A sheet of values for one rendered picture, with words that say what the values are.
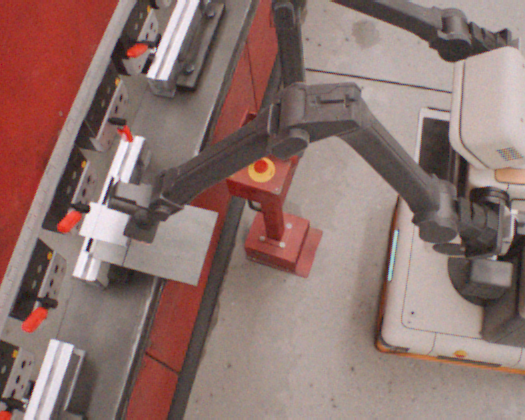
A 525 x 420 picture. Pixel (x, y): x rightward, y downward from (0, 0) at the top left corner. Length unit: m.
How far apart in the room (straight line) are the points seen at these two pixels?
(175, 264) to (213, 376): 1.01
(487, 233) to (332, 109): 0.47
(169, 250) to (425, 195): 0.62
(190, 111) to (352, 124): 0.88
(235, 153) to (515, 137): 0.52
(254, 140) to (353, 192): 1.58
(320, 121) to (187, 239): 0.63
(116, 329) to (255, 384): 0.92
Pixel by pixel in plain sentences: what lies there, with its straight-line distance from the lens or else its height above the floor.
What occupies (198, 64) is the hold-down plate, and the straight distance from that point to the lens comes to 1.85.
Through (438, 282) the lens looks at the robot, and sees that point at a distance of 2.26.
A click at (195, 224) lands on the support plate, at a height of 1.00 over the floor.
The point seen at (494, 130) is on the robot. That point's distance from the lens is 1.24.
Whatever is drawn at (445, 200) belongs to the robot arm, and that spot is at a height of 1.27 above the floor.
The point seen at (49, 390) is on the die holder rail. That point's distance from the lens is 1.57.
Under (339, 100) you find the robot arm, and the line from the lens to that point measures 1.01.
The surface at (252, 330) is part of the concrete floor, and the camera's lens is 2.47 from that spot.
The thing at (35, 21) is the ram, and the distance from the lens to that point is 1.10.
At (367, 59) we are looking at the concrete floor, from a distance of 2.93.
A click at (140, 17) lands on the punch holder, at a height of 1.29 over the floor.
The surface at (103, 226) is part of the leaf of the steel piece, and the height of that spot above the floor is 1.00.
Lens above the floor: 2.42
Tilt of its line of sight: 68 degrees down
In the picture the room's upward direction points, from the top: 9 degrees counter-clockwise
